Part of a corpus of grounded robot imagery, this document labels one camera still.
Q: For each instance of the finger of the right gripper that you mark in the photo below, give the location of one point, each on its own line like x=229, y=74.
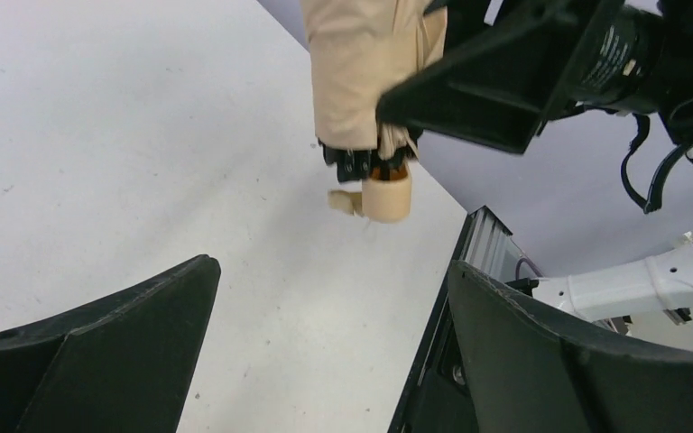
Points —
x=466, y=19

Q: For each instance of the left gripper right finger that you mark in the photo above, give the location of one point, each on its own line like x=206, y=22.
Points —
x=533, y=368

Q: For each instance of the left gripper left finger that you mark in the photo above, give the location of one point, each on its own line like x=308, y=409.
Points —
x=122, y=363

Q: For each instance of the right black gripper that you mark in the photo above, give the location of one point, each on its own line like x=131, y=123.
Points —
x=502, y=86

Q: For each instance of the beige umbrella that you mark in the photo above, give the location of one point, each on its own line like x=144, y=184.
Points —
x=358, y=51

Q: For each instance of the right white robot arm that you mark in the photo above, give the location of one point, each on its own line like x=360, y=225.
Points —
x=662, y=282

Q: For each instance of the aluminium right side rail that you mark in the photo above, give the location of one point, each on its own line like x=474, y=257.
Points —
x=435, y=397

